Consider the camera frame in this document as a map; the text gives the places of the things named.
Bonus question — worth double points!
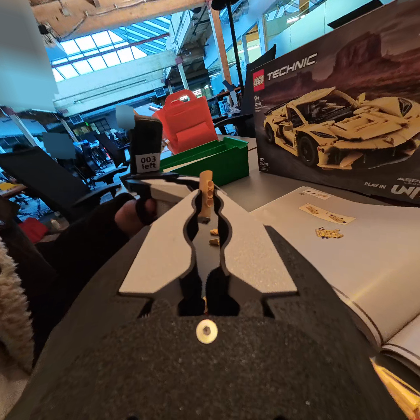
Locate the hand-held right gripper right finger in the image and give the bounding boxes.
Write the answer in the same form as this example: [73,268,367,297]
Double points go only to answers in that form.
[206,190,298,316]

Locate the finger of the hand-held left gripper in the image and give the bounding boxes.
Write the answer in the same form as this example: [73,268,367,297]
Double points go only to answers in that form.
[149,179,200,224]

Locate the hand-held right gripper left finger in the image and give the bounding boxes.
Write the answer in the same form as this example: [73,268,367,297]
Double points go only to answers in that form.
[119,190,203,317]

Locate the yellow connector brick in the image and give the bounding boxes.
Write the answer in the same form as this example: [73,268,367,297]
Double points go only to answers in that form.
[198,171,216,224]

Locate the person's left forearm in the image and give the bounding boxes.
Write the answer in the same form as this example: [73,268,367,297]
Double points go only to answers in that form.
[34,193,136,286]

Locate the person's left hand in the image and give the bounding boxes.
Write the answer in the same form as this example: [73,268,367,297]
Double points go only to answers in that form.
[115,198,158,237]

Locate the red plastic bin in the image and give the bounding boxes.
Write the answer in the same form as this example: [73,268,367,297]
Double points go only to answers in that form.
[152,89,219,155]

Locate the green plastic storage bin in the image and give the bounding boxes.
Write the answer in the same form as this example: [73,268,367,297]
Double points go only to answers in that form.
[160,136,250,188]

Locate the white instruction booklet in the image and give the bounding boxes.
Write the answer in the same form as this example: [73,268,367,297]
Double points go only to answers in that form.
[249,186,420,376]

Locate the black office chair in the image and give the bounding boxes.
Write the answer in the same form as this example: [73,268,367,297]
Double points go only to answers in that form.
[0,146,129,224]

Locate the red bag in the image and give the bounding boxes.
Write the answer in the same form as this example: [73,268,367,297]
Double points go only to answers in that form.
[19,217,50,244]

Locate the toy car set box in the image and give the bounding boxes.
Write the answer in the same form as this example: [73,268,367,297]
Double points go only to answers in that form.
[249,0,420,207]

